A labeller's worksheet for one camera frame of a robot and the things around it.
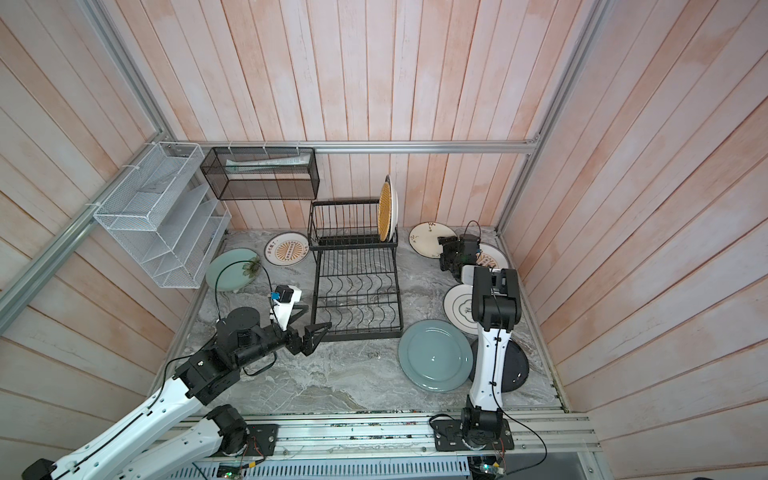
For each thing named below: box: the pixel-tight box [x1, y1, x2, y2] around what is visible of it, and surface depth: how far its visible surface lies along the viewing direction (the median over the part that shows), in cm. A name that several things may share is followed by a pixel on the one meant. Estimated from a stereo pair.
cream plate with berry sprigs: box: [408, 221, 459, 259], surface depth 121 cm
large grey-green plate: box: [398, 319, 474, 393], surface depth 88 cm
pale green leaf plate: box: [205, 248, 261, 292], surface depth 109 cm
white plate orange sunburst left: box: [264, 232, 310, 266], surface depth 117 cm
